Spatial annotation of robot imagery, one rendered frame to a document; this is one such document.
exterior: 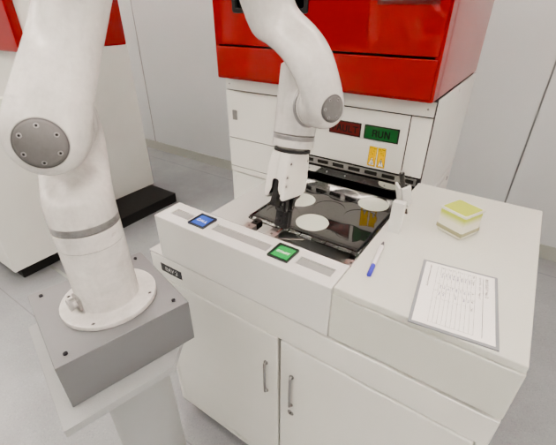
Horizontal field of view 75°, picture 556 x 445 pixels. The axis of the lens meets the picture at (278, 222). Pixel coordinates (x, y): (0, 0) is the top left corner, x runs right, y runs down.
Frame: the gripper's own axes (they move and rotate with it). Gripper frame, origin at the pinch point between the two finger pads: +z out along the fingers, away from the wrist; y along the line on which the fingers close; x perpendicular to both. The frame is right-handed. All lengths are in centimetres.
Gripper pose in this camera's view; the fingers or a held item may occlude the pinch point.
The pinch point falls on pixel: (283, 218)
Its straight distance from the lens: 79.3
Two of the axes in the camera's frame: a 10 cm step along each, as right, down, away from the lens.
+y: -5.5, 2.4, -8.0
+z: -1.1, 9.3, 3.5
